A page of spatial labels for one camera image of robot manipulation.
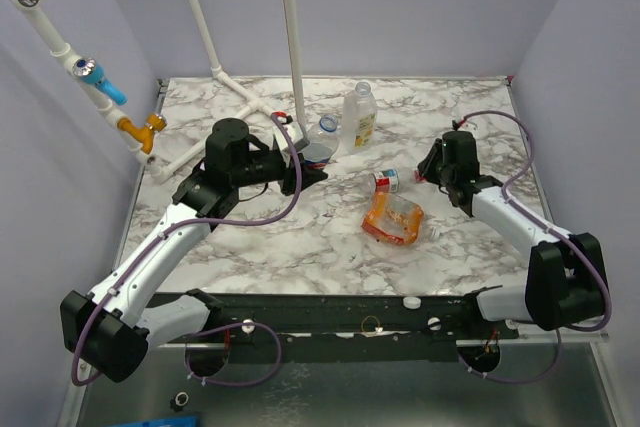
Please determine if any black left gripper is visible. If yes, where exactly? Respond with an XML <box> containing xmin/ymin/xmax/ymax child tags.
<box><xmin>232</xmin><ymin>147</ymin><xmax>329</xmax><ymax>196</ymax></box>

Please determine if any crushed bottle orange label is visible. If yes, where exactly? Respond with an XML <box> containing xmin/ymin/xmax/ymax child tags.
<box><xmin>361</xmin><ymin>192</ymin><xmax>424</xmax><ymax>246</ymax></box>

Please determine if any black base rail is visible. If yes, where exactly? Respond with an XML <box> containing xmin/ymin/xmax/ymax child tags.
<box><xmin>177</xmin><ymin>289</ymin><xmax>519</xmax><ymax>363</ymax></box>

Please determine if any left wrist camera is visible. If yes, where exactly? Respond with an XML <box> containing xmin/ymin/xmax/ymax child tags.
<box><xmin>272</xmin><ymin>112</ymin><xmax>310</xmax><ymax>158</ymax></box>

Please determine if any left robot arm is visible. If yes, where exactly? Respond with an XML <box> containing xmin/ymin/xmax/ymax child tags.
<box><xmin>60</xmin><ymin>112</ymin><xmax>328</xmax><ymax>386</ymax></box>

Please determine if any clear bottle blue label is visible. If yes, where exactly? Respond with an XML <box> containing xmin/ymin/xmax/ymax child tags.
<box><xmin>302</xmin><ymin>114</ymin><xmax>340</xmax><ymax>170</ymax></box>

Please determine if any white cap on table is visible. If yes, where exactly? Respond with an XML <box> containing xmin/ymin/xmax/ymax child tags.
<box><xmin>402</xmin><ymin>296</ymin><xmax>421</xmax><ymax>310</ymax></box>

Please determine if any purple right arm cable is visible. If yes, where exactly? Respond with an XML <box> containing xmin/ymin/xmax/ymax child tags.
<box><xmin>452</xmin><ymin>109</ymin><xmax>613</xmax><ymax>385</ymax></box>

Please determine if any yellow plastic faucet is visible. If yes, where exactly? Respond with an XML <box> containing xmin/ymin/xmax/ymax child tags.
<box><xmin>116</xmin><ymin>113</ymin><xmax>167</xmax><ymax>154</ymax></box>

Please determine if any clear bottle yellow label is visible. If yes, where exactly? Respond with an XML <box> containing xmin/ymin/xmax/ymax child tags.
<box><xmin>341</xmin><ymin>81</ymin><xmax>378</xmax><ymax>153</ymax></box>

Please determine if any small bottle red label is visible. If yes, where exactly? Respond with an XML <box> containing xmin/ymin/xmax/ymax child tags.
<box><xmin>372</xmin><ymin>168</ymin><xmax>400</xmax><ymax>193</ymax></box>

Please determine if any blue object at edge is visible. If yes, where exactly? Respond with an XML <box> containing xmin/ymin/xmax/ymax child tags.
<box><xmin>110</xmin><ymin>415</ymin><xmax>200</xmax><ymax>427</ymax></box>

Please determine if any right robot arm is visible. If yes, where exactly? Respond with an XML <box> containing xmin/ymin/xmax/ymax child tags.
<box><xmin>418</xmin><ymin>131</ymin><xmax>611</xmax><ymax>339</ymax></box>

